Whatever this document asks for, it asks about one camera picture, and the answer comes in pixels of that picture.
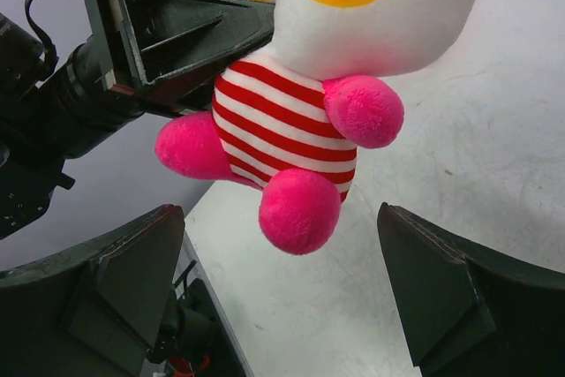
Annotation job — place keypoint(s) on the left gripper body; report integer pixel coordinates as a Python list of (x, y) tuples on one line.
[(43, 125)]

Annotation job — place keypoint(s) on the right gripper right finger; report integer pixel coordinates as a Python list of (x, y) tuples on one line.
[(466, 309)]

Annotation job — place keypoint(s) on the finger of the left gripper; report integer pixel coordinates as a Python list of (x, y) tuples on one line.
[(166, 54)]

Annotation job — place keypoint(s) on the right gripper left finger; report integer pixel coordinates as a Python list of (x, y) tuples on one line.
[(94, 309)]

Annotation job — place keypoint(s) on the white pink glasses plush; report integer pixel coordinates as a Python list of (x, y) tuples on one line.
[(289, 118)]

